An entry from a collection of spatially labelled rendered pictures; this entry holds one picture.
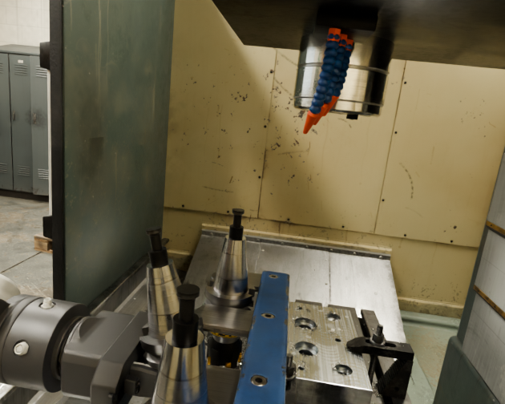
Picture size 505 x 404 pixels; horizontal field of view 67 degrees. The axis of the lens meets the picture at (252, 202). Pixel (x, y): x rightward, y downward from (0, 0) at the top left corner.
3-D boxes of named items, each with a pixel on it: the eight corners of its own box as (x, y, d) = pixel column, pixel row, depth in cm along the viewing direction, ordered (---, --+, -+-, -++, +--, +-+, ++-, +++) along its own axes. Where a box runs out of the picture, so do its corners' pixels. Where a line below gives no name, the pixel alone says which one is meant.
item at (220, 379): (145, 404, 30) (145, 395, 30) (167, 362, 36) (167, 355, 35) (231, 419, 30) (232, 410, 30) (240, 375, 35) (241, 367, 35)
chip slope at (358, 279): (147, 362, 124) (150, 289, 118) (198, 278, 189) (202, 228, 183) (427, 410, 117) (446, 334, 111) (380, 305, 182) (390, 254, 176)
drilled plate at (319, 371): (241, 392, 71) (244, 369, 69) (257, 314, 99) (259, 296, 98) (368, 414, 69) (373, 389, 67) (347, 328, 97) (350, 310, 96)
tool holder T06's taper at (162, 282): (193, 334, 36) (182, 267, 35) (146, 343, 36) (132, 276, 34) (194, 312, 40) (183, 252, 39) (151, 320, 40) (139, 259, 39)
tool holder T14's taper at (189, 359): (208, 450, 25) (216, 359, 24) (139, 446, 25) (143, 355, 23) (211, 400, 29) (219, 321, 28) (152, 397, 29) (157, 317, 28)
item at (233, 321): (184, 329, 41) (184, 323, 41) (196, 306, 46) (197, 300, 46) (248, 340, 41) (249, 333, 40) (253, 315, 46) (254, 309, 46)
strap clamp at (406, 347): (341, 389, 80) (353, 325, 77) (339, 378, 84) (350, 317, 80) (405, 399, 79) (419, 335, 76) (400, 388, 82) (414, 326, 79)
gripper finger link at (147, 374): (192, 401, 37) (131, 389, 37) (195, 372, 36) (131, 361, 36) (187, 414, 35) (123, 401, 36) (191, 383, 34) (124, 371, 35)
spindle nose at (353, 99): (398, 119, 63) (413, 41, 60) (305, 108, 60) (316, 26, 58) (359, 116, 78) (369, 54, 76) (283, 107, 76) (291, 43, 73)
